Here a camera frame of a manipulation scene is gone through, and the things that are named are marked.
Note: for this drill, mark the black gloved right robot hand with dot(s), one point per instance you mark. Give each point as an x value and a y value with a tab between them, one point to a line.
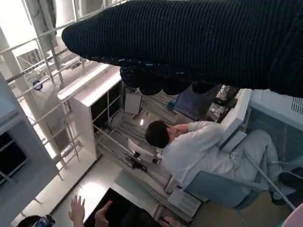
189	40

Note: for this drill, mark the pink bowl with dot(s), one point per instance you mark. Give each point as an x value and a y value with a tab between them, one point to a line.
294	218

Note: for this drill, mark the blue computer monitor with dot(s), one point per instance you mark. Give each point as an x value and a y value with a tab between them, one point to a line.
189	104

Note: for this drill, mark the small white mesh cabinet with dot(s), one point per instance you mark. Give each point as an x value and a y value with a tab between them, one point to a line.
272	113

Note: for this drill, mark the person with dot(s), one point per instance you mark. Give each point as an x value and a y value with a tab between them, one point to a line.
194	153
78	210

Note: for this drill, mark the white shelf unit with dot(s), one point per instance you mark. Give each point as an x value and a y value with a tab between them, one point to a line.
82	113

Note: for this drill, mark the grey office chair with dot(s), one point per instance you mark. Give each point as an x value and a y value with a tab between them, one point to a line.
213	186

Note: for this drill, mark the black flat panel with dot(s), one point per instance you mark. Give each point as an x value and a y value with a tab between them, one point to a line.
111	212

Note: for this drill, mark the green cutting mat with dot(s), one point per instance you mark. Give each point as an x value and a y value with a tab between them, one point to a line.
280	223

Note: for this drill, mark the metal scaffold frame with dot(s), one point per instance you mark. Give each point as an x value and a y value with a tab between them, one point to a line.
47	68

